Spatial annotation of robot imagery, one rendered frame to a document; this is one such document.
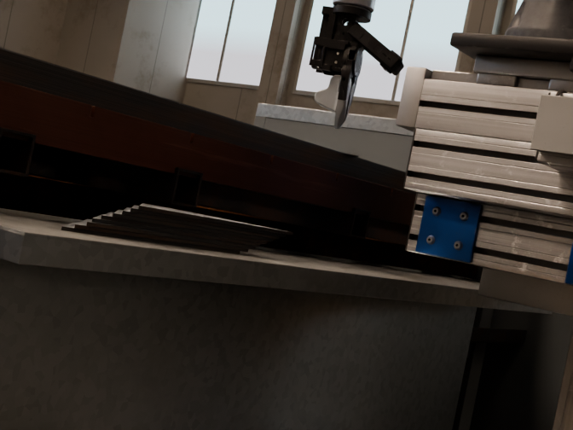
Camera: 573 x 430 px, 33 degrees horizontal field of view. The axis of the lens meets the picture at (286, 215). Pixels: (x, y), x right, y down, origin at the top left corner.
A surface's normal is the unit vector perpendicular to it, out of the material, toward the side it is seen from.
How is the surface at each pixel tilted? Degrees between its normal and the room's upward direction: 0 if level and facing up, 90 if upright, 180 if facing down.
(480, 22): 90
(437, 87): 90
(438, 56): 90
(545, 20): 72
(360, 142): 90
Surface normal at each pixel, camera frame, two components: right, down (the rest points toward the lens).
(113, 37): -0.57, -0.11
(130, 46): 0.80, 0.16
